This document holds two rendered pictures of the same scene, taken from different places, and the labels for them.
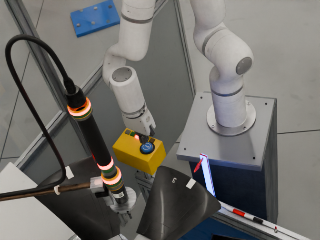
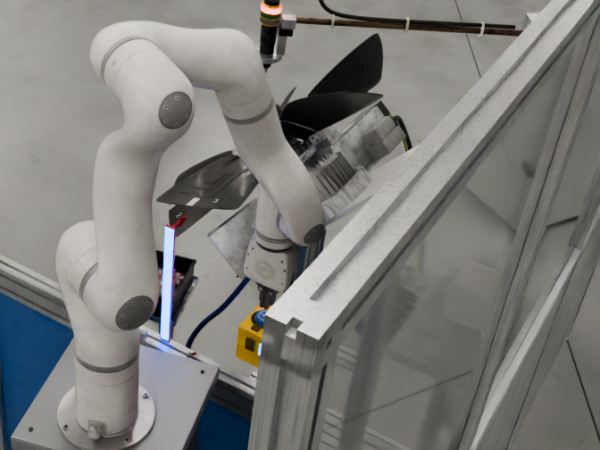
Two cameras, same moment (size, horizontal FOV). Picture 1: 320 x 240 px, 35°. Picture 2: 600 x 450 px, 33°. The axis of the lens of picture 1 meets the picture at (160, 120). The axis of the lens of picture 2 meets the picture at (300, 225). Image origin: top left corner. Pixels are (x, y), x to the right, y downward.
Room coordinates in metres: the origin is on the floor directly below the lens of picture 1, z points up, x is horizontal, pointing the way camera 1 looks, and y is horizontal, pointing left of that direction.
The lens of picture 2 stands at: (2.58, -0.41, 2.49)
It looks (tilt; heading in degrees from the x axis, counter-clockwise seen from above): 37 degrees down; 160
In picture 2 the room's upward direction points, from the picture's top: 8 degrees clockwise
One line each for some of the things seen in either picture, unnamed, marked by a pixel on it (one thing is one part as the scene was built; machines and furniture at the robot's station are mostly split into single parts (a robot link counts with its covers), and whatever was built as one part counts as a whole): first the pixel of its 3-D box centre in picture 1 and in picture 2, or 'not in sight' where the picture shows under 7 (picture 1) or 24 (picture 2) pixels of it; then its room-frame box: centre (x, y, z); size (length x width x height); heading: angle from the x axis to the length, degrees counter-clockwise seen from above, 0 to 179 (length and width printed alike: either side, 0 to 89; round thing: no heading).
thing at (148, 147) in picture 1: (146, 147); (264, 318); (1.13, 0.07, 1.08); 0.04 x 0.04 x 0.02
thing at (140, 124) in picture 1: (136, 118); (272, 257); (1.13, 0.07, 1.24); 0.10 x 0.07 x 0.11; 46
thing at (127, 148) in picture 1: (139, 152); (280, 345); (1.16, 0.10, 1.02); 0.16 x 0.10 x 0.11; 46
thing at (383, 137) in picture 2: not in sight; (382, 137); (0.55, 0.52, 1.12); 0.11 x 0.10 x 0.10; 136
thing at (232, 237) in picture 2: not in sight; (248, 237); (0.75, 0.13, 0.98); 0.20 x 0.16 x 0.20; 46
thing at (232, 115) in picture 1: (229, 101); (106, 383); (1.24, -0.27, 1.06); 0.19 x 0.19 x 0.18
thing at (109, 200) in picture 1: (114, 191); (272, 37); (0.70, 0.15, 1.50); 0.09 x 0.07 x 0.10; 81
